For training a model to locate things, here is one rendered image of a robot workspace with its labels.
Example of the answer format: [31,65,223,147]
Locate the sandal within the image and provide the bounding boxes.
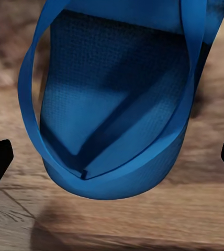
[18,0,224,200]

